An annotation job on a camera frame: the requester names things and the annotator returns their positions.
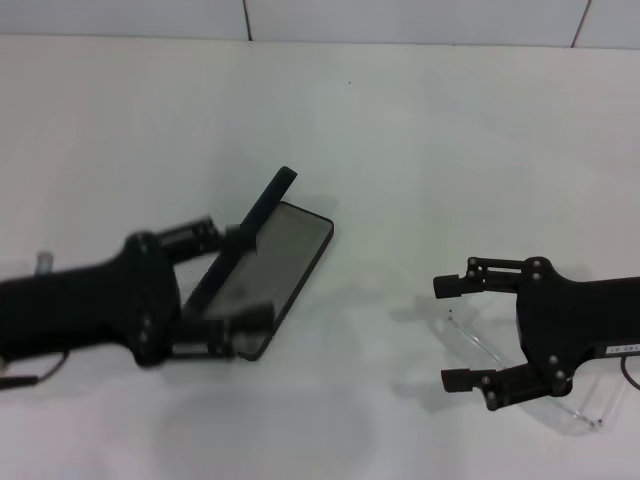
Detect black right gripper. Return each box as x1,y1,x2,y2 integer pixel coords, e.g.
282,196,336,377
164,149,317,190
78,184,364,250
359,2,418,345
432,255,640,414

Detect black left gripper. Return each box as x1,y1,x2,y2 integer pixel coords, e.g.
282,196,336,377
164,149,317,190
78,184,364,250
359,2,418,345
0,215,277,369

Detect clear white glasses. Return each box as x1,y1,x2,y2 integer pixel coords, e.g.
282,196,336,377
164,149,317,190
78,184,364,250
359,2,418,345
442,307,624,432

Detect black glasses case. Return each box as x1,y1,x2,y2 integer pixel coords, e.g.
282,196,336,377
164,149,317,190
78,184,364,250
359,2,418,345
179,166,335,362

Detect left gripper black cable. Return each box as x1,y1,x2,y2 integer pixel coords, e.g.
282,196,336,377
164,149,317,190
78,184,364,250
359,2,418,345
0,349,71,391

